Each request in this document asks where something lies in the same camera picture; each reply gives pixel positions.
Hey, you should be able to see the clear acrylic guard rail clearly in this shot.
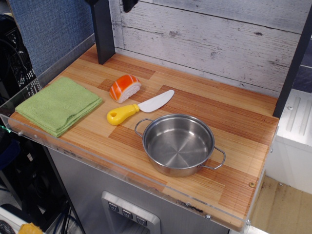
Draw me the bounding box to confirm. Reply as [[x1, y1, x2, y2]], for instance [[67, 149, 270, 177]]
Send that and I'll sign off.
[[0, 46, 278, 234]]

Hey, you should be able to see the folded green cloth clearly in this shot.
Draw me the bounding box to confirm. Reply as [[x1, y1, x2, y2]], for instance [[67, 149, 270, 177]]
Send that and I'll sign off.
[[15, 77, 102, 137]]

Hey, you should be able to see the white plastic box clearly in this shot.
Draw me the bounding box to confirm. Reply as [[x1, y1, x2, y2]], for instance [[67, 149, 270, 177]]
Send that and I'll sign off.
[[265, 89, 312, 194]]

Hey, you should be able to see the black plastic crate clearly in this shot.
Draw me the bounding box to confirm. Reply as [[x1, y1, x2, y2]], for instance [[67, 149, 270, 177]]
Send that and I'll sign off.
[[0, 14, 36, 97]]

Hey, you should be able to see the toy knife yellow handle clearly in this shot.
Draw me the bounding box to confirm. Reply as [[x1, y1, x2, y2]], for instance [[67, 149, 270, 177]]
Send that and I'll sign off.
[[106, 90, 175, 125]]

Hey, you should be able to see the silver toy fridge cabinet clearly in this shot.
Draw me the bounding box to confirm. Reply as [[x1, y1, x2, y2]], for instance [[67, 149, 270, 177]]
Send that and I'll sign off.
[[47, 149, 229, 234]]

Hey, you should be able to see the dark grey post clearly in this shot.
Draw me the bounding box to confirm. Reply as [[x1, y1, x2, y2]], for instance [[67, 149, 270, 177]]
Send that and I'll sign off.
[[273, 7, 312, 118], [90, 0, 115, 64]]

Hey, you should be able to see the stainless steel pot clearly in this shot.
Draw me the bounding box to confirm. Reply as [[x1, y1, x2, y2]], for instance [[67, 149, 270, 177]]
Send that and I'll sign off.
[[139, 114, 217, 177]]

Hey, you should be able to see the silver dispenser button panel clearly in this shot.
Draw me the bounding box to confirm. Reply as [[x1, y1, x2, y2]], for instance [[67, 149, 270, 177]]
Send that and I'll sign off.
[[101, 191, 161, 234]]

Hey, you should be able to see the dark grey right post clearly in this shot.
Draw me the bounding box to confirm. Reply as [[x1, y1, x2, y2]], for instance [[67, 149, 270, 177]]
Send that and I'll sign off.
[[273, 7, 312, 118]]

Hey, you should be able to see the yellow object bottom left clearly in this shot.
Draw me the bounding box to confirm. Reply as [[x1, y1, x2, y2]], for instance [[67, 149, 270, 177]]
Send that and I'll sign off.
[[18, 223, 43, 234]]

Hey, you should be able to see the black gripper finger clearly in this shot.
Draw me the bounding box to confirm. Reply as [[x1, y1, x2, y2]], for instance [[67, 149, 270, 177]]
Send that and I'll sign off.
[[85, 0, 98, 4], [122, 0, 138, 12]]

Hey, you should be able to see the orange white toy cake slice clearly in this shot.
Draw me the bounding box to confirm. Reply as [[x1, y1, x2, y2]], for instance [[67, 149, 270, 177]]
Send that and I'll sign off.
[[109, 75, 142, 103]]

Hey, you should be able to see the dark grey left post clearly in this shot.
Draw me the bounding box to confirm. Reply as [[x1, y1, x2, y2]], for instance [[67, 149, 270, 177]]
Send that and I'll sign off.
[[90, 0, 115, 64]]

